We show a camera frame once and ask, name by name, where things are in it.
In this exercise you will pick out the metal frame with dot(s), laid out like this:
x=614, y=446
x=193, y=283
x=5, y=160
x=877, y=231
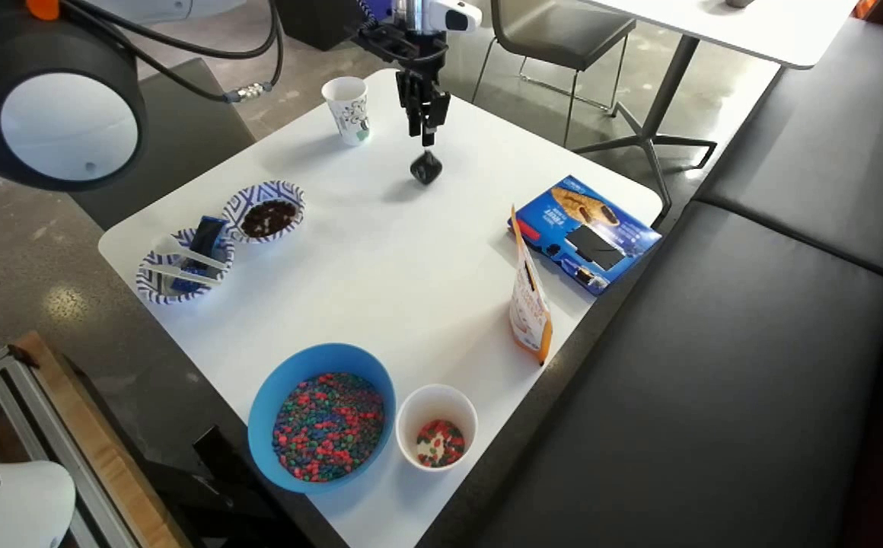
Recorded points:
x=5, y=396

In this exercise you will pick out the white orange snack bag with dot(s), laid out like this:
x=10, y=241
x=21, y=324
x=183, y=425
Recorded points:
x=528, y=299

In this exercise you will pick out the small black packet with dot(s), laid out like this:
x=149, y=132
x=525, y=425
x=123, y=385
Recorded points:
x=209, y=234

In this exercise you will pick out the white table with black pedestal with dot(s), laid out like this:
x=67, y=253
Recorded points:
x=757, y=25

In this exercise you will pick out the dark cabinet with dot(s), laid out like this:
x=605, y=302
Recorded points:
x=324, y=19

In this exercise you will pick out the blue plastic bowl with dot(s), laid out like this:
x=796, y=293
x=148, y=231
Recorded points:
x=290, y=380

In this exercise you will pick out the plain white paper cup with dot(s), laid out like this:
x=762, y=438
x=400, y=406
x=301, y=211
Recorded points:
x=429, y=399

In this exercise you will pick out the wooden plank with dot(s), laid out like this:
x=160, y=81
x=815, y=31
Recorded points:
x=94, y=437

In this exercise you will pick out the dark chair with metal legs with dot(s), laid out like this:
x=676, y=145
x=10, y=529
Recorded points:
x=563, y=31

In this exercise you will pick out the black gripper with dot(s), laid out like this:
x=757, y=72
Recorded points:
x=412, y=45

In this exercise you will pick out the white printed paper coffee cup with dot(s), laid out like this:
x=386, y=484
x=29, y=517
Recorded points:
x=348, y=114

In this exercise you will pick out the blue cardboard box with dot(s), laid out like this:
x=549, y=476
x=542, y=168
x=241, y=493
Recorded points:
x=585, y=231

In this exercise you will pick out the small black object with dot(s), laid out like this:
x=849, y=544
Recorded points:
x=424, y=168

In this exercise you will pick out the black bench seat cushion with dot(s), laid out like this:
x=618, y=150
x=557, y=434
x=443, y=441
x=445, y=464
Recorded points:
x=704, y=396
x=827, y=141

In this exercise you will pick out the blue patterned paper bowl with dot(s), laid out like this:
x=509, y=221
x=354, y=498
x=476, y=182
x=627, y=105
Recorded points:
x=244, y=201

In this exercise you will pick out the multicoloured beads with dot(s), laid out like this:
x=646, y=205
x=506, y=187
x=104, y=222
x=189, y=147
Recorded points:
x=327, y=427

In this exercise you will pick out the dark brown granules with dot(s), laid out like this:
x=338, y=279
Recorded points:
x=268, y=216

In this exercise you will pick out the blue patterned paper plate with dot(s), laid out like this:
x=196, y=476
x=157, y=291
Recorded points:
x=163, y=288

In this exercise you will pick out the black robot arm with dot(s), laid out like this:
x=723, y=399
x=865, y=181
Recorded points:
x=48, y=54

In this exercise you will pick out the white paper stick packet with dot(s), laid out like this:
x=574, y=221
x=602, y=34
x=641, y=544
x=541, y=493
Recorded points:
x=198, y=256
x=180, y=275

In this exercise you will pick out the red and white candies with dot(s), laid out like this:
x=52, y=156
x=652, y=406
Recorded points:
x=441, y=441

